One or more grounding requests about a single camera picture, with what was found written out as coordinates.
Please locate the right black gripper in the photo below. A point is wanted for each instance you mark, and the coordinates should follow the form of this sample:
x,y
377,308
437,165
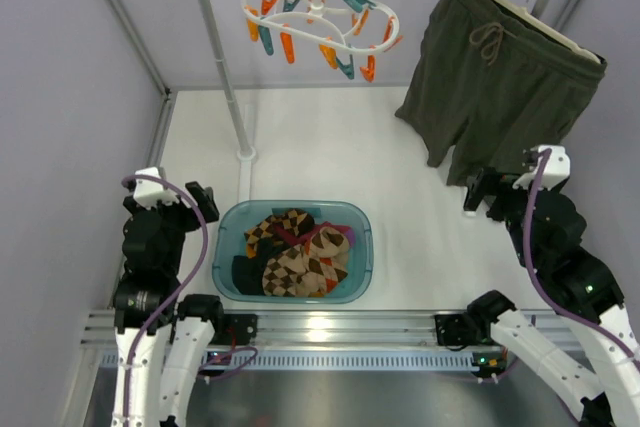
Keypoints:
x,y
493,189

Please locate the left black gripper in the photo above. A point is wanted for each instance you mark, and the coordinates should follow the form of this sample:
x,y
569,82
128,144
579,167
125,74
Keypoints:
x,y
182,206

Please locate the brown yellow argyle sock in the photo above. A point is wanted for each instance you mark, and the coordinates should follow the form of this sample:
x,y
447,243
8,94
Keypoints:
x,y
286,228

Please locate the brown beige argyle sock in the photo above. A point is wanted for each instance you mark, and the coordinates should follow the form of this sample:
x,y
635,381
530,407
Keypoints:
x,y
284,274

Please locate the beige orange argyle sock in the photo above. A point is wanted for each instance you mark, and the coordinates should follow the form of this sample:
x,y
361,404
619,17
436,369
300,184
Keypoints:
x,y
328,245

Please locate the white clip sock hanger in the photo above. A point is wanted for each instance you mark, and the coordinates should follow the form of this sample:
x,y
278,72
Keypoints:
x,y
349,34

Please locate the brown orange argyle sock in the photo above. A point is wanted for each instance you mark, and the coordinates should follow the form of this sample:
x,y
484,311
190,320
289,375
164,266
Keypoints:
x,y
323,275

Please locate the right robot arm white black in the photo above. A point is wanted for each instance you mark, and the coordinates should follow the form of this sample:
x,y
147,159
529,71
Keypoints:
x,y
579,287

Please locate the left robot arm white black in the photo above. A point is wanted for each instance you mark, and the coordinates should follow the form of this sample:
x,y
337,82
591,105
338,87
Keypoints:
x,y
161,334

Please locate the teal plastic bin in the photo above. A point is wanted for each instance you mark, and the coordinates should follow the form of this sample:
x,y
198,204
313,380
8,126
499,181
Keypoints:
x,y
240,218

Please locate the black sock in bin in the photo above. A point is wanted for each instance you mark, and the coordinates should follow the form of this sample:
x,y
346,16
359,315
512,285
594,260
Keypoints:
x,y
247,275

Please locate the maroon purple sock in bin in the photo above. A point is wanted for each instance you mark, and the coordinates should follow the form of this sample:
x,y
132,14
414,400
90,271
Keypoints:
x,y
345,232

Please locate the olive green shorts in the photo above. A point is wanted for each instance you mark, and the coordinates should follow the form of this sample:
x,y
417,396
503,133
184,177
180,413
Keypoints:
x,y
492,82

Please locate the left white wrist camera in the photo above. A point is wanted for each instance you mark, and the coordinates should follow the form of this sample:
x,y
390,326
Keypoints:
x,y
149,194

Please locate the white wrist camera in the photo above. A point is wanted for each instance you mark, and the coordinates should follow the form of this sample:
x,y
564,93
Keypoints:
x,y
149,194
549,163

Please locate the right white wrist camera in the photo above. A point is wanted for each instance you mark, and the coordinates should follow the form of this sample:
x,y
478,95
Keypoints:
x,y
549,163

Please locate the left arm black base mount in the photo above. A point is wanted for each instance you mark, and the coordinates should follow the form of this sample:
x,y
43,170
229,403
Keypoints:
x,y
234,330

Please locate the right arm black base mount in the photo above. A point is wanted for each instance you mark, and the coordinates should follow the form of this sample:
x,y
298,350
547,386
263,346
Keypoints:
x,y
458,331

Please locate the aluminium rail frame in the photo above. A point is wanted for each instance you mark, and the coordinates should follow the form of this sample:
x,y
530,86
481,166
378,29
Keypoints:
x,y
396,340

